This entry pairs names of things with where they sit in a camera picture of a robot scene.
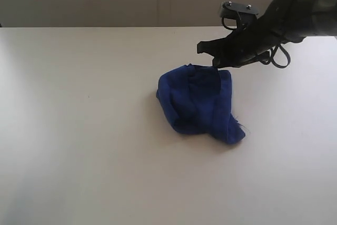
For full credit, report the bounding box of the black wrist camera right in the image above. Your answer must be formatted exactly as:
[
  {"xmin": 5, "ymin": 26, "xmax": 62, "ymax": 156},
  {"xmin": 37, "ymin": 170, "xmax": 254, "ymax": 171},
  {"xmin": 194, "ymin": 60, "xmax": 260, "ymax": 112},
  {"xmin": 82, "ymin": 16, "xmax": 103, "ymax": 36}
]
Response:
[{"xmin": 219, "ymin": 1, "xmax": 259, "ymax": 31}]

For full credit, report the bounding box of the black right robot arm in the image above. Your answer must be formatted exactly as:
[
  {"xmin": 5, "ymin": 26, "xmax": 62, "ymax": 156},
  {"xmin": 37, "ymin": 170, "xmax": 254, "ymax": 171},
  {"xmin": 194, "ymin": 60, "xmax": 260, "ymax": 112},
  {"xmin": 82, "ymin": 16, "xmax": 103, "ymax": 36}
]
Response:
[{"xmin": 196, "ymin": 0, "xmax": 336, "ymax": 69}]

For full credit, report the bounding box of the blue towel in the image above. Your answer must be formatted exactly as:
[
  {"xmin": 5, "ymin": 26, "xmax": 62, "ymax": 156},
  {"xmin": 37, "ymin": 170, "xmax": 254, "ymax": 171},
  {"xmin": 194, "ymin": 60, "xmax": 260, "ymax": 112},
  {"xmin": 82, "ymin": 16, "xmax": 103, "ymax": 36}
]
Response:
[{"xmin": 156, "ymin": 64, "xmax": 245, "ymax": 145}]

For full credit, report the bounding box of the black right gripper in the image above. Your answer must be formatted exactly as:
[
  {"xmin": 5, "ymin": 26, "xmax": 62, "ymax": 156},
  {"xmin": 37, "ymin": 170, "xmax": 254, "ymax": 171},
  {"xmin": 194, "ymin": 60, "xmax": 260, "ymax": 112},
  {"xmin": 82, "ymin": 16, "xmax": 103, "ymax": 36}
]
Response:
[{"xmin": 196, "ymin": 0, "xmax": 315, "ymax": 69}]

